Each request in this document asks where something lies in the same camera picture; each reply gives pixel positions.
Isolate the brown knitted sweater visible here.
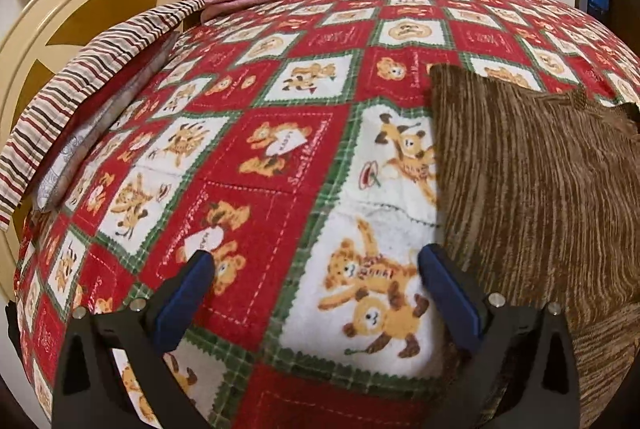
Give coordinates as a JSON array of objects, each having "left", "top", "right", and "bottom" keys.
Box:
[{"left": 430, "top": 65, "right": 639, "bottom": 427}]

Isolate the black cloth beside bed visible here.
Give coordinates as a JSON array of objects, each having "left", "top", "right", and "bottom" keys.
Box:
[{"left": 4, "top": 301, "right": 23, "bottom": 361}]

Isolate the striped pillow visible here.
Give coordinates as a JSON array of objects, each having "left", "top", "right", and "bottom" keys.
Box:
[{"left": 1, "top": 0, "right": 206, "bottom": 231}]

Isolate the red patchwork bear bedspread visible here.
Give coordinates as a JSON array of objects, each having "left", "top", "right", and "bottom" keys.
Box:
[{"left": 17, "top": 0, "right": 639, "bottom": 428}]

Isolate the cream round headboard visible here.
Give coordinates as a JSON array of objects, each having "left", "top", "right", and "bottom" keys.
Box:
[{"left": 0, "top": 0, "right": 237, "bottom": 303}]

